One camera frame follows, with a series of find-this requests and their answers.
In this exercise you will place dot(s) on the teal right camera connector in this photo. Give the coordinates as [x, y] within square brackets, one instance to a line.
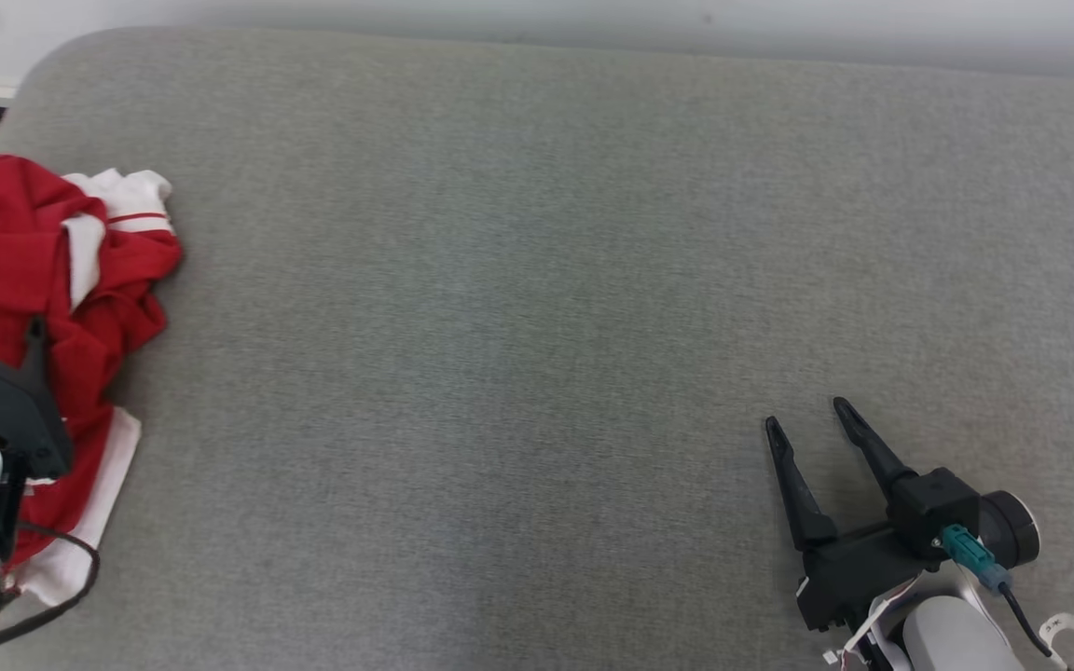
[970, 552]

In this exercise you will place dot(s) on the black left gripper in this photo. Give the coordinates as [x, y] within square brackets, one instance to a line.
[6, 405]

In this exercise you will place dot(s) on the grey fabric sofa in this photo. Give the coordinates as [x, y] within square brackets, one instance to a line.
[537, 308]

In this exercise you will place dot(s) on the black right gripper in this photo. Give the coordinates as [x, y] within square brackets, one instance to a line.
[849, 578]

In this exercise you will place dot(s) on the red white short-sleeve shirt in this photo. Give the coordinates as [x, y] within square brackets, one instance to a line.
[117, 280]

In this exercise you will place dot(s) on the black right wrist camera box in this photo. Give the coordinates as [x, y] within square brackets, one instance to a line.
[933, 508]

